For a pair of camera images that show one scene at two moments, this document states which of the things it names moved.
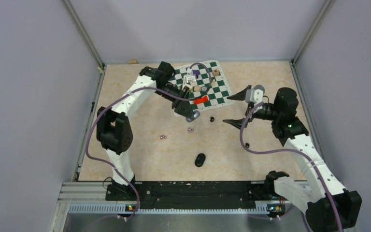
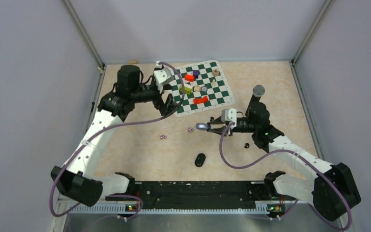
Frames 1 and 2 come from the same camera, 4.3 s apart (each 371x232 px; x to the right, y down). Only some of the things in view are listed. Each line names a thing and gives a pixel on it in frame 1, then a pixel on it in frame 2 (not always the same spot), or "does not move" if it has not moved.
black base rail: [192, 195] does not move
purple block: [196, 72] does not move
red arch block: [204, 99] does not move
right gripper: [240, 95] → [220, 130]
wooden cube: [215, 72] does not move
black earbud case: [200, 159] does not move
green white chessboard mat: [206, 82] does not move
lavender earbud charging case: [196, 114] → [202, 126]
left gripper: [182, 108] → [166, 107]
